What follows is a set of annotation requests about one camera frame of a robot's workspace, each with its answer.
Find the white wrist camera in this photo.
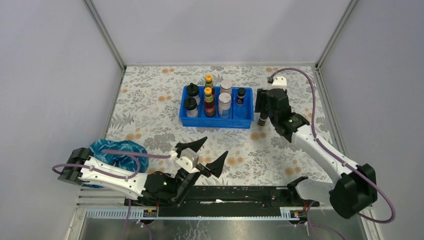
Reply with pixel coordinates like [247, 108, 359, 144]
[267, 75, 288, 90]
[170, 148, 200, 174]

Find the slotted cable duct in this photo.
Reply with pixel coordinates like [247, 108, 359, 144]
[85, 207, 293, 222]

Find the yellow cap sauce bottle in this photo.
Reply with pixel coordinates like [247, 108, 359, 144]
[204, 74, 214, 91]

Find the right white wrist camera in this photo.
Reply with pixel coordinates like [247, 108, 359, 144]
[267, 75, 288, 90]

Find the blue plastic divided bin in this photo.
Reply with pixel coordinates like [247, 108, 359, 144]
[179, 85, 254, 129]

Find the small dark spice bottle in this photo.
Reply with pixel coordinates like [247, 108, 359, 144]
[257, 113, 268, 127]
[236, 87, 246, 106]

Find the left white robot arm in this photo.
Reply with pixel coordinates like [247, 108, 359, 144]
[52, 137, 228, 206]

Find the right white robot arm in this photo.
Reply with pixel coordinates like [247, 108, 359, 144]
[254, 88, 378, 219]

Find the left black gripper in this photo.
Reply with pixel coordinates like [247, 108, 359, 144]
[168, 139, 228, 206]

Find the blue patterned cloth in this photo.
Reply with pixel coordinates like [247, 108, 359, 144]
[89, 139, 147, 172]

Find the silver lid spice tin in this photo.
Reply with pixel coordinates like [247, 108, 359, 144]
[218, 92, 232, 119]
[219, 79, 233, 96]

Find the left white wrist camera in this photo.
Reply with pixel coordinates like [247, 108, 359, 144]
[170, 148, 200, 174]

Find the green label sauce bottle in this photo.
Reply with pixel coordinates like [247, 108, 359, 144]
[204, 87, 215, 117]

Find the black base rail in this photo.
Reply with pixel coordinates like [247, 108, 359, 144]
[124, 186, 311, 218]

